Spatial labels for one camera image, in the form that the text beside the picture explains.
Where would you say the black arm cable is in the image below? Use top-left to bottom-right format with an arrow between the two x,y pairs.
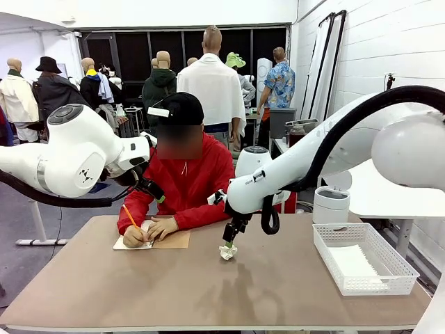
260,85 -> 445,236
0,169 -> 154,209

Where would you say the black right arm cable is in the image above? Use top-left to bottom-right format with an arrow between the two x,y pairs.
260,85 -> 445,236

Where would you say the black cap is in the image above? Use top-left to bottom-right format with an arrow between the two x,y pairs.
156,92 -> 205,127

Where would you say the black framed white panel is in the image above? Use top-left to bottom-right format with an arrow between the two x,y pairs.
300,12 -> 337,121
318,9 -> 348,122

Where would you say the mannequin in dark coat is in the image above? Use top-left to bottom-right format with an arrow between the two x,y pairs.
32,67 -> 92,122

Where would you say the mannequin in grey shirt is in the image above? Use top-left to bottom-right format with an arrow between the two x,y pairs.
236,67 -> 257,107

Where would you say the person's right forearm red sleeve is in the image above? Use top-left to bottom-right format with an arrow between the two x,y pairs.
117,205 -> 143,236

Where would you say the white tower fan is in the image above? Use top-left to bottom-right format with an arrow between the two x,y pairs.
257,58 -> 273,92

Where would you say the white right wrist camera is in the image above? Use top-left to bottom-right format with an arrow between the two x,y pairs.
207,189 -> 227,206

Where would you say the black bucket hat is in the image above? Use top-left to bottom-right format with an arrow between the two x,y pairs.
35,56 -> 63,74

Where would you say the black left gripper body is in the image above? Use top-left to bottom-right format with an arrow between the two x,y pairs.
133,176 -> 164,200

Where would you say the spiral notebook brown cover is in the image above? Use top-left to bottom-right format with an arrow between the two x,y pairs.
113,218 -> 192,251

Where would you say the yellow pencil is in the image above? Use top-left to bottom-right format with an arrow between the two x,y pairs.
121,204 -> 140,230

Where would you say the person's blurred head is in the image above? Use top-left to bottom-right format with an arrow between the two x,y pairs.
156,124 -> 204,160

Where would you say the mannequin with yellow collar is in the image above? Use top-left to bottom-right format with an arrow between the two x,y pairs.
79,57 -> 126,138

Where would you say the grey metal tray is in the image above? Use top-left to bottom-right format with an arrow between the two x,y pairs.
284,118 -> 319,127

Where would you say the white head-mounted camera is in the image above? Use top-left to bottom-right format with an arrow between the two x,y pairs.
147,106 -> 174,118

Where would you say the white lidded trash bin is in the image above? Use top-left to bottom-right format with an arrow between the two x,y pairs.
311,170 -> 353,225

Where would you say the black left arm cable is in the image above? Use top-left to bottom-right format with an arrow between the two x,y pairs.
0,169 -> 154,209

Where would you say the tall mannequin white cape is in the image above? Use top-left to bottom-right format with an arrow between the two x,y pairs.
176,25 -> 248,147

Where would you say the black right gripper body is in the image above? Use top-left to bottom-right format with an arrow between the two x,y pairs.
222,214 -> 252,243

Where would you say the mannequin in dark green hoodie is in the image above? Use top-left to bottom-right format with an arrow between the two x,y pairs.
141,51 -> 178,136

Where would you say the glass jar brown liquid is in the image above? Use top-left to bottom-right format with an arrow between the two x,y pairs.
288,124 -> 307,147

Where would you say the light green hat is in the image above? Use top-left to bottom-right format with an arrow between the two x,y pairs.
225,51 -> 247,69

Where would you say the mannequin in floral shirt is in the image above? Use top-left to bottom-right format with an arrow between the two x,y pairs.
257,47 -> 296,150

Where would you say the person's right hand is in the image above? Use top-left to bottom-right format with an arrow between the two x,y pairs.
122,226 -> 149,249

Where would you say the small white side table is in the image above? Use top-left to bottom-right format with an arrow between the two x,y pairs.
273,138 -> 291,157

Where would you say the mannequin in cream coat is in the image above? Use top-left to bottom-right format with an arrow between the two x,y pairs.
0,58 -> 40,144

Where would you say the white paper ball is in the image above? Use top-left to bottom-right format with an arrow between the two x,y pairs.
218,244 -> 238,262

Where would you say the person's left forearm red sleeve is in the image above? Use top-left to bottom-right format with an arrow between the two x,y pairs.
173,198 -> 236,230

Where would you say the person's red jacket torso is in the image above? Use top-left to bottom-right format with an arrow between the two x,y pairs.
117,134 -> 236,236

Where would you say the grey box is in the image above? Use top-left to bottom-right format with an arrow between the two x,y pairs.
269,107 -> 298,140

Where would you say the person's left hand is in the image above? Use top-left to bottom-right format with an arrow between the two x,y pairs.
145,216 -> 179,242

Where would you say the small white stand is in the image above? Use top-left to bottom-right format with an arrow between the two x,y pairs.
124,106 -> 145,138

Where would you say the white perforated plastic basket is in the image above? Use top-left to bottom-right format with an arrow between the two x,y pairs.
311,222 -> 421,296

